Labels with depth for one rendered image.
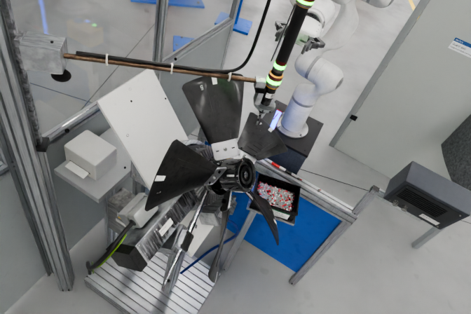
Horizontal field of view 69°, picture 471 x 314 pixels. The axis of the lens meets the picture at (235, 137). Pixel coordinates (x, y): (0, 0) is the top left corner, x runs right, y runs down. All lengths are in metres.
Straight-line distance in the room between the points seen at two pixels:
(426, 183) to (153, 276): 1.51
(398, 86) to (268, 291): 1.79
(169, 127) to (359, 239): 1.96
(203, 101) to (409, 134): 2.28
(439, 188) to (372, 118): 1.66
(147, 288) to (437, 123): 2.39
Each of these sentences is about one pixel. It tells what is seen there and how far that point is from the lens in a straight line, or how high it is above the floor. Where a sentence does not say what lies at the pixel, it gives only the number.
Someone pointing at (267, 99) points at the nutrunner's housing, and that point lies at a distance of 1.06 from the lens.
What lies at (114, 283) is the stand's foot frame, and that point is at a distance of 2.18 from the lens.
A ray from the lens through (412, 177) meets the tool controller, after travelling 1.52.
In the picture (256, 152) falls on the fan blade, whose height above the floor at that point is 1.18.
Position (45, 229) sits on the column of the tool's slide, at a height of 0.69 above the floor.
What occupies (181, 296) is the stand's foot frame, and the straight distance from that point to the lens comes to 2.16.
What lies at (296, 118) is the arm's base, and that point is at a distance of 1.76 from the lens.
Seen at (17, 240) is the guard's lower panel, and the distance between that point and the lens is 1.85.
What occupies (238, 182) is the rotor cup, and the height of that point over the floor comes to 1.23.
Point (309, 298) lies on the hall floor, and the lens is 2.47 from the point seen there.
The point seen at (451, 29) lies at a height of 1.35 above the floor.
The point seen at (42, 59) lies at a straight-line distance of 1.00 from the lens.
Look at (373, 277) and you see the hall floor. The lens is 2.77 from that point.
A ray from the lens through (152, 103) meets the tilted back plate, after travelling 1.26.
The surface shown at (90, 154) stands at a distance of 1.51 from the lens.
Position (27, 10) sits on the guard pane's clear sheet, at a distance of 1.24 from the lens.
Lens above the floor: 2.12
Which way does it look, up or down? 44 degrees down
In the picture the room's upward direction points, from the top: 19 degrees clockwise
